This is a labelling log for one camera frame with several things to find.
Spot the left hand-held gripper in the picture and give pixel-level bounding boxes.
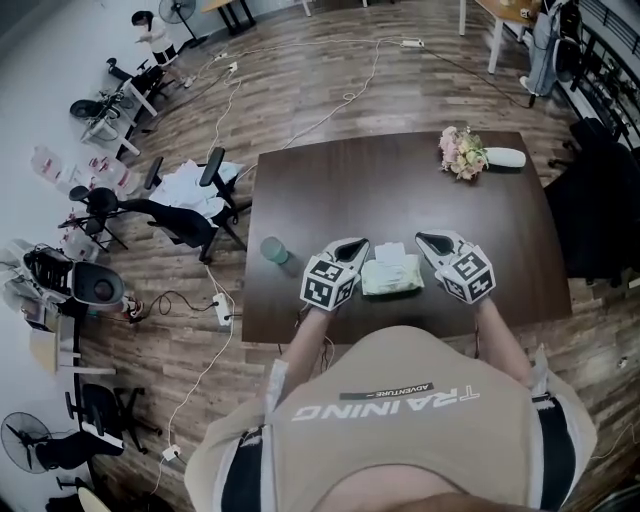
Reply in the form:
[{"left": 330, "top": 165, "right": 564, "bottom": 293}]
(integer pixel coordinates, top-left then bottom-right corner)
[{"left": 299, "top": 237, "right": 372, "bottom": 313}]

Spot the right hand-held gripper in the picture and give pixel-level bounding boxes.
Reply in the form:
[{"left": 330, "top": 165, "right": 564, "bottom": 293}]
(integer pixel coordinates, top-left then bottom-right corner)
[{"left": 414, "top": 228, "right": 496, "bottom": 305}]

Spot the white plastic block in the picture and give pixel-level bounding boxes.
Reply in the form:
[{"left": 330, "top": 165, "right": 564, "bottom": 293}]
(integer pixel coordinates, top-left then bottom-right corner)
[{"left": 374, "top": 242, "right": 407, "bottom": 265}]

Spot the person's left forearm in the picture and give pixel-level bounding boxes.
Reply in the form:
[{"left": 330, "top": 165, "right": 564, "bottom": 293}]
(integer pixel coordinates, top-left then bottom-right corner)
[{"left": 284, "top": 302, "right": 341, "bottom": 401}]

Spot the person's right forearm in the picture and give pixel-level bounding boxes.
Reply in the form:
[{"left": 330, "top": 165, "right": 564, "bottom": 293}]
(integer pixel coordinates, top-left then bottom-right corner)
[{"left": 472, "top": 298, "right": 531, "bottom": 386}]

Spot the translucent green cup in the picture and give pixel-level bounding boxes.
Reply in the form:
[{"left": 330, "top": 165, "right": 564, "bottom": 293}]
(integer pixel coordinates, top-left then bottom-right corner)
[{"left": 259, "top": 236, "right": 291, "bottom": 266}]

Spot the pink flower bouquet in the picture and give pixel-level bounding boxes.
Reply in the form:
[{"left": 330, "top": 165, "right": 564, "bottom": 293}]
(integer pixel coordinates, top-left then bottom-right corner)
[{"left": 438, "top": 125, "right": 490, "bottom": 181}]

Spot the white vase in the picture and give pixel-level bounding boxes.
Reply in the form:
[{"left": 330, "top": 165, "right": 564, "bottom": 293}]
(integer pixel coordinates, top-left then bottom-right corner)
[{"left": 482, "top": 147, "right": 528, "bottom": 170}]

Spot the white power strip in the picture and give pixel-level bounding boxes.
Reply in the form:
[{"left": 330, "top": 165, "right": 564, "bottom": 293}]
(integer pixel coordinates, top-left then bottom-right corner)
[{"left": 212, "top": 293, "right": 235, "bottom": 326}]

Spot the large black office chair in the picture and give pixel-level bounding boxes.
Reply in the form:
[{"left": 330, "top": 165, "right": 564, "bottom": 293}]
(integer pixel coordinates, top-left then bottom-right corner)
[{"left": 543, "top": 142, "right": 640, "bottom": 289}]

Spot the black office chair with armrests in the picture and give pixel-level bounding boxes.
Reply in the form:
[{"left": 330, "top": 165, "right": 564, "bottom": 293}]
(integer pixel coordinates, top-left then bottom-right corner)
[{"left": 132, "top": 147, "right": 251, "bottom": 266}]

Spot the white clothes pile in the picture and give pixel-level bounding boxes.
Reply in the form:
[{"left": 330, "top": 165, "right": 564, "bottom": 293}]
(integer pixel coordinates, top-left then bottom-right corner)
[{"left": 149, "top": 159, "right": 241, "bottom": 221}]

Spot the black mesh office chair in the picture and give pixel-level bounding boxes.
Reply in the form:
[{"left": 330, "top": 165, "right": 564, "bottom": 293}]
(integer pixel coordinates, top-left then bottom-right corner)
[{"left": 547, "top": 117, "right": 632, "bottom": 169}]

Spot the beige printed t-shirt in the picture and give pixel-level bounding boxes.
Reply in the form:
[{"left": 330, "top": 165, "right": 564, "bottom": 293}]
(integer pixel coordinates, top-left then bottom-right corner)
[{"left": 184, "top": 325, "right": 599, "bottom": 512}]

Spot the wooden desk with white legs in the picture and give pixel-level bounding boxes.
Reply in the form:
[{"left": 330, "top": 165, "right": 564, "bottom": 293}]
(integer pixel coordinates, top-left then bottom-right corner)
[{"left": 458, "top": 0, "right": 546, "bottom": 76}]

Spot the black metal railing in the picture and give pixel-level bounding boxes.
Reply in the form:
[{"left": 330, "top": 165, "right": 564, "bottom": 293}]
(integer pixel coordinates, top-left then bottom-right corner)
[{"left": 569, "top": 0, "right": 640, "bottom": 151}]

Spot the small black office chair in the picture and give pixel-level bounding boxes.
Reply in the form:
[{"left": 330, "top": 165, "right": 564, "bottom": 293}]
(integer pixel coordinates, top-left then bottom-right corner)
[{"left": 67, "top": 184, "right": 130, "bottom": 251}]

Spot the wooden desk with black legs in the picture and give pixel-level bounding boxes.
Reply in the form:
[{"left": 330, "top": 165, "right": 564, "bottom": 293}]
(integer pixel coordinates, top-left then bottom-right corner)
[{"left": 199, "top": 0, "right": 257, "bottom": 37}]

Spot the black swivel chair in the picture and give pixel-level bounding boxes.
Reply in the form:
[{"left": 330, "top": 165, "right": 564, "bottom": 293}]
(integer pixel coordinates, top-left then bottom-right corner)
[{"left": 34, "top": 383, "right": 162, "bottom": 472}]

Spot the black floor fan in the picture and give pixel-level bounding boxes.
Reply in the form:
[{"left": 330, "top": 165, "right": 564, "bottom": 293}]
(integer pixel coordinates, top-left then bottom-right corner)
[
  {"left": 158, "top": 0, "right": 207, "bottom": 50},
  {"left": 0, "top": 411, "right": 55, "bottom": 475}
]

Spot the group of clear water bottles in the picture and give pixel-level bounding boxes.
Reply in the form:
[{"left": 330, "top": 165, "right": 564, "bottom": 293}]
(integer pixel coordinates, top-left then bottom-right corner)
[{"left": 29, "top": 144, "right": 144, "bottom": 199}]

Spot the cream round board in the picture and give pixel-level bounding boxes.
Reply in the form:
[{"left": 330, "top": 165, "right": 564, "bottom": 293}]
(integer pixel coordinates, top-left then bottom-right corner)
[{"left": 77, "top": 487, "right": 117, "bottom": 512}]

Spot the black looped floor cable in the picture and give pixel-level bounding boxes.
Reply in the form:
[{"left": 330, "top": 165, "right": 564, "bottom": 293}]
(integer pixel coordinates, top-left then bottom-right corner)
[{"left": 134, "top": 291, "right": 221, "bottom": 317}]

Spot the long white power cable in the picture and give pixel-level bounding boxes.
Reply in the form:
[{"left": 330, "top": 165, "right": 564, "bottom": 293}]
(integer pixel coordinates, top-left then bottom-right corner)
[{"left": 149, "top": 264, "right": 236, "bottom": 496}]

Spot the right black shoulder strap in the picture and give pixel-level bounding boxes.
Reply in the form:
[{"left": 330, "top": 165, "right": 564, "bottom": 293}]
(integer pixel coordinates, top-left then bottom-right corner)
[{"left": 529, "top": 394, "right": 576, "bottom": 506}]

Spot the black shoulder strap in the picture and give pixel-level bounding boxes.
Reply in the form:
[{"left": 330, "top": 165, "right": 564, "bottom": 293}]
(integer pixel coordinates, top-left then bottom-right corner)
[
  {"left": 529, "top": 394, "right": 576, "bottom": 506},
  {"left": 224, "top": 424, "right": 274, "bottom": 512}
]

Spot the left black shoulder strap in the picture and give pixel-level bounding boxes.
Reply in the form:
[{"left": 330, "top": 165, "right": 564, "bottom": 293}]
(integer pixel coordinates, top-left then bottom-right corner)
[{"left": 224, "top": 424, "right": 274, "bottom": 512}]

